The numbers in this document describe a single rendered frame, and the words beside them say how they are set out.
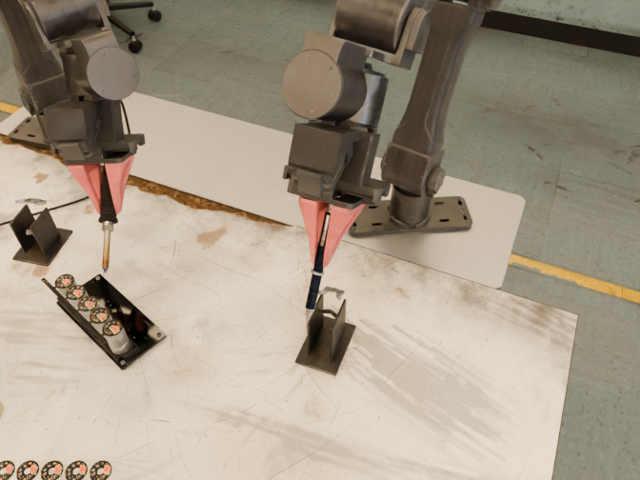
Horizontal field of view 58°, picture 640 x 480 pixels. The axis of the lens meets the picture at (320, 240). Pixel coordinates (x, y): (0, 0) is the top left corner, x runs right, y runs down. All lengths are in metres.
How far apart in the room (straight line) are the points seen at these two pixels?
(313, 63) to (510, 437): 0.50
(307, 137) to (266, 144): 0.60
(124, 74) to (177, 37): 2.44
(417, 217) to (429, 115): 0.18
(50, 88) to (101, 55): 0.41
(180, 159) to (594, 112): 2.02
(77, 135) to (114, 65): 0.09
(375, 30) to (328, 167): 0.14
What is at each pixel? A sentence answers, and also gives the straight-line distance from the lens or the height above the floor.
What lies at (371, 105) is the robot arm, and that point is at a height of 1.10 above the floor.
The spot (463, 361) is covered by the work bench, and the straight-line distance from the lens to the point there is 0.80.
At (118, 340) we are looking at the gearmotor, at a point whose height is 0.80.
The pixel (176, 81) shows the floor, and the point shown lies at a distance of 2.78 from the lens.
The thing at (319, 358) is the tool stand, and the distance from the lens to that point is 0.78.
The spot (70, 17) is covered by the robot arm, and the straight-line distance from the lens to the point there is 0.77.
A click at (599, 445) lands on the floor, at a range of 1.70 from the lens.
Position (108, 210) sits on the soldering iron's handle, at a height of 0.89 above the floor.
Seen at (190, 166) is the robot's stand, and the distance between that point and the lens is 1.07.
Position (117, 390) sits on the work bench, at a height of 0.75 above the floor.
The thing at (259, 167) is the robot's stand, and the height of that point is 0.75.
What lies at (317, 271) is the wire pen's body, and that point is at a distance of 0.62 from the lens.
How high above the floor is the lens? 1.42
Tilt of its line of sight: 47 degrees down
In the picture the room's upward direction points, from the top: straight up
